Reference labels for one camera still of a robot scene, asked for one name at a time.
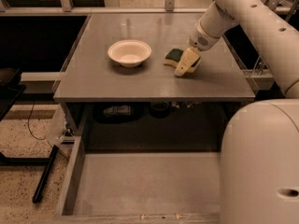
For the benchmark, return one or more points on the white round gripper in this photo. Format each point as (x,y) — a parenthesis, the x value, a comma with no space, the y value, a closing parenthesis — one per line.
(202,40)

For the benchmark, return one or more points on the green and yellow sponge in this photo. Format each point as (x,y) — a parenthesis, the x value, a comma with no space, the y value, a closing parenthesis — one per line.
(173,56)

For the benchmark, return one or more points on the white paper bowl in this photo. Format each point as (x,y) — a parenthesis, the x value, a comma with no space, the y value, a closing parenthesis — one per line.
(129,53)

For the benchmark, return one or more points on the dark cup under cabinet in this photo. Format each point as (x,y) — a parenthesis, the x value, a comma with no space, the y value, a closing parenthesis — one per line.
(159,110)

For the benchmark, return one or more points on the black metal stand leg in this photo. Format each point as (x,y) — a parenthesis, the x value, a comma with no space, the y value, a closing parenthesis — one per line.
(43,179)

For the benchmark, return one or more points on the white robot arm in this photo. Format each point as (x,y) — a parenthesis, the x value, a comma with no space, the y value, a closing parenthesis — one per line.
(260,146)

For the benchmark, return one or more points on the grey open top drawer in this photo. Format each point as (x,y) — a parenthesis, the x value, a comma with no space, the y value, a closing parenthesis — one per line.
(140,188)

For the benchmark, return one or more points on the grey cabinet with top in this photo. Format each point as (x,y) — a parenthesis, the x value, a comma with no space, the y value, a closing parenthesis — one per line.
(196,121)

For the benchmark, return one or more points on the black chair at left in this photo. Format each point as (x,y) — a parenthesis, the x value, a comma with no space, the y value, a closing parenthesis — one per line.
(10,89)

